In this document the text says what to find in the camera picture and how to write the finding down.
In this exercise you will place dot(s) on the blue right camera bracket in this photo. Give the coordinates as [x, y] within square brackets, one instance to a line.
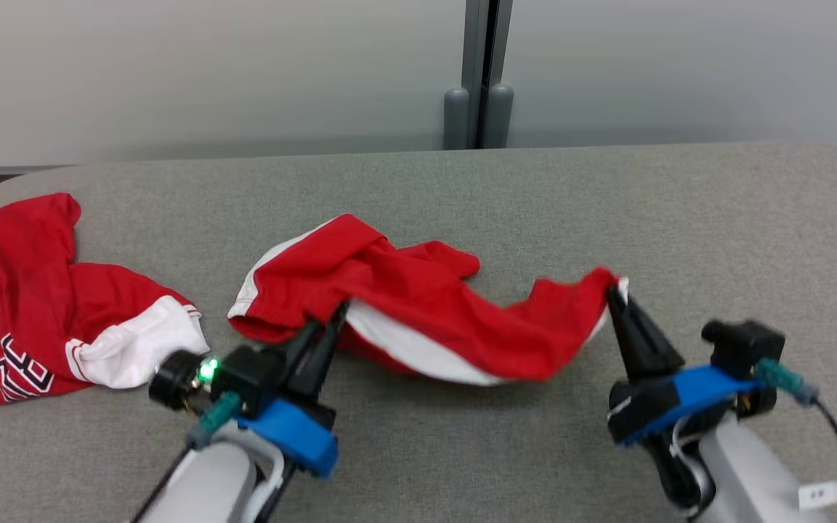
[702, 388]

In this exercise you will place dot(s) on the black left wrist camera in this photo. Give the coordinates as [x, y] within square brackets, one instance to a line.
[248, 378]

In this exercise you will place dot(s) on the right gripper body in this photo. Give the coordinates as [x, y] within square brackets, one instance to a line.
[644, 403]

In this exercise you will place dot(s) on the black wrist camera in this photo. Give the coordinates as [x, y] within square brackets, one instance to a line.
[248, 378]
[742, 349]

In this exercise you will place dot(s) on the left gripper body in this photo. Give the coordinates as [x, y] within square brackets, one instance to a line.
[177, 381]

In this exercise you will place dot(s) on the red and white shorts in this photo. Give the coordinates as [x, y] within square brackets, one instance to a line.
[418, 290]

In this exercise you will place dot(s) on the teal right camera connector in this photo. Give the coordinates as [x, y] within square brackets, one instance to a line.
[782, 378]

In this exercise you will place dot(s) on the grey partition post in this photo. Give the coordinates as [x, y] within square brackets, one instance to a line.
[478, 65]

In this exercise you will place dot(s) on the blue camera bracket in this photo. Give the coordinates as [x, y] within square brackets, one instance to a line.
[702, 388]
[295, 436]

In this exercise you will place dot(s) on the red Bulls jersey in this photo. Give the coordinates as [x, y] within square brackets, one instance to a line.
[19, 247]

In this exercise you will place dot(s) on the blue left camera bracket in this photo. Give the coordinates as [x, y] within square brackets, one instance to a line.
[295, 436]

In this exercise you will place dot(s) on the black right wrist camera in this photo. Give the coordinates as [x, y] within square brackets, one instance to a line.
[742, 349]

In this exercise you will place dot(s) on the teal left camera connector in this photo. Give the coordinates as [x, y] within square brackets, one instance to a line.
[216, 414]

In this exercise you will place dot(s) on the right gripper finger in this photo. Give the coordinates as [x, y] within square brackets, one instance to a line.
[658, 349]
[629, 341]

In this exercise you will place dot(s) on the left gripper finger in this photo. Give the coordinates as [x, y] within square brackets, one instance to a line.
[328, 356]
[302, 356]

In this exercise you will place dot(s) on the teal camera connector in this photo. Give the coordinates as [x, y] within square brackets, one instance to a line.
[782, 378]
[216, 414]

